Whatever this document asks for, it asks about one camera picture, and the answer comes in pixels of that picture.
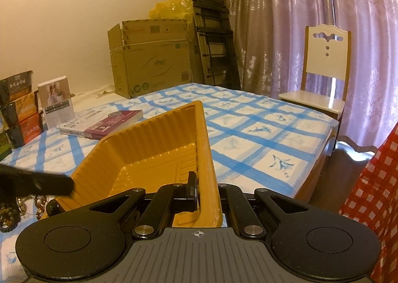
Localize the white product box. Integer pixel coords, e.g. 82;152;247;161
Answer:
38;76;75;130

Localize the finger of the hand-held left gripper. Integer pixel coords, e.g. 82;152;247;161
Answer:
46;201;62;216
0;163;75;202

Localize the red checkered cloth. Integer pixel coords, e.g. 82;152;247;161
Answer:
338;121;398;283

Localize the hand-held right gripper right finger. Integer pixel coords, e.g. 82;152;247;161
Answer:
217;183;309;237

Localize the white wooden chair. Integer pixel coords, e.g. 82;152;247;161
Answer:
278;24;352;126

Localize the large cardboard box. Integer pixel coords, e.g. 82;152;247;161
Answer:
107;19;195;99

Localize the pink patterned curtain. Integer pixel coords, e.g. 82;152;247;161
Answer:
222;0;398;150

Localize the thick paperback book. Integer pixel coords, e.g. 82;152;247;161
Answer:
59;109;144;141

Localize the folding ladder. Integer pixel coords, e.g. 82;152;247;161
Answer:
185;0;242;91

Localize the yellow plastic tray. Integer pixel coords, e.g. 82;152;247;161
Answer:
39;100;223;229

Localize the yellow plastic bag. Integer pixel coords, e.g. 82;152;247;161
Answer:
149;0;195;21

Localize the black and red food box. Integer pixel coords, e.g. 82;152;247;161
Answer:
4;111;44;148

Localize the blue checked tablecloth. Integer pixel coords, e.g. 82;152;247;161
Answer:
0;82;340;271

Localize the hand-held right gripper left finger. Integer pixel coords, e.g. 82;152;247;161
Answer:
81;172;200;240

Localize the black and orange food box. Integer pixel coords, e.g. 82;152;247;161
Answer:
0;92;40;126

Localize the brown bead bracelet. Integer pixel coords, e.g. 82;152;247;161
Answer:
0;201;21;234

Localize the pearl bead bracelet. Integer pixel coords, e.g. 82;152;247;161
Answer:
17;194;48;221

